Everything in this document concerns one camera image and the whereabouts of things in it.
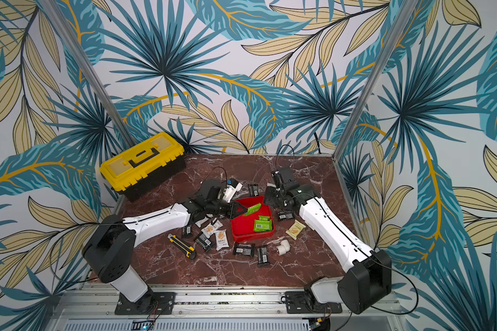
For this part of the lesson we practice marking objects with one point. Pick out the yellow black utility knife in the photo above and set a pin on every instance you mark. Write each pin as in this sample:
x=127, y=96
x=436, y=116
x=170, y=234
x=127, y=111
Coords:
x=189, y=251

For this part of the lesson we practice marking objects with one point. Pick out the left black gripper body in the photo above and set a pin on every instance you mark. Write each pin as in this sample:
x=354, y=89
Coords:
x=219, y=207

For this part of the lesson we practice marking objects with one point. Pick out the aluminium front rail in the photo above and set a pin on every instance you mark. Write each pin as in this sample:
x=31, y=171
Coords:
x=191, y=307

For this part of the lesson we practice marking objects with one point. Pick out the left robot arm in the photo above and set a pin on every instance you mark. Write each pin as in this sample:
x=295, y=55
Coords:
x=110, y=250

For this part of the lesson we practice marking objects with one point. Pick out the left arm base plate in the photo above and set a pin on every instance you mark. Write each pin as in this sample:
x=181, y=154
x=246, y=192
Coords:
x=161, y=302

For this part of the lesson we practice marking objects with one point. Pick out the red storage box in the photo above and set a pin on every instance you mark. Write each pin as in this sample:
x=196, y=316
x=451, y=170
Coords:
x=242, y=227

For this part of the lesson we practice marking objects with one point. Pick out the yellow black toolbox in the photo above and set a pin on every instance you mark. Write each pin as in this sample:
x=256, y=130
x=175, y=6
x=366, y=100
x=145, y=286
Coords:
x=140, y=169

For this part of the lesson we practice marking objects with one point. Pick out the tall black cookie packet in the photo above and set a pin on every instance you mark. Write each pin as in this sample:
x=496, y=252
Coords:
x=187, y=232

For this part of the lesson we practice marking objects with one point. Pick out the white pipe elbow fitting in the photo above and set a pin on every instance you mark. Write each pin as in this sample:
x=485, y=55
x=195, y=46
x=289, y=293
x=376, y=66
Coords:
x=283, y=248

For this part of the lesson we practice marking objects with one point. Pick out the cream square cookie packet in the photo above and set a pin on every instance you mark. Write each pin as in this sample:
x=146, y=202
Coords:
x=295, y=230

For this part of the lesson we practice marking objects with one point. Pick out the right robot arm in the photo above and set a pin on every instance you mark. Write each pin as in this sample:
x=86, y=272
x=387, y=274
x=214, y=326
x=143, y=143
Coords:
x=368, y=274

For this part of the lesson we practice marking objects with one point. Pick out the green snack packet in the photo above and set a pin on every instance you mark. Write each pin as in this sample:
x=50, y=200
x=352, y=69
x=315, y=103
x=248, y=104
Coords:
x=262, y=225

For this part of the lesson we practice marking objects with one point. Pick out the black wafer packet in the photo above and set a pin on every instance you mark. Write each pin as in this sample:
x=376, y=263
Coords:
x=263, y=256
x=244, y=249

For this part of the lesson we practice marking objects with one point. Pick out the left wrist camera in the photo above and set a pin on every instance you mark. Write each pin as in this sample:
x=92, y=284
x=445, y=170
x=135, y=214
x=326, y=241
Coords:
x=232, y=187

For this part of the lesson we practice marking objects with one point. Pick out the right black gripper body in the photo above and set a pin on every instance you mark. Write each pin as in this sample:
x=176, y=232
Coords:
x=279, y=197

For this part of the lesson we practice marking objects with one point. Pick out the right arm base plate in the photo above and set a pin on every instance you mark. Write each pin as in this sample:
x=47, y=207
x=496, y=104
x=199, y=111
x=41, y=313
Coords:
x=302, y=302

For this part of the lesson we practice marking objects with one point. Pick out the white drycake cookie packet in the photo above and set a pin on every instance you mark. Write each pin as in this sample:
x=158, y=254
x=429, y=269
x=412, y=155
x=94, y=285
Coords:
x=221, y=240

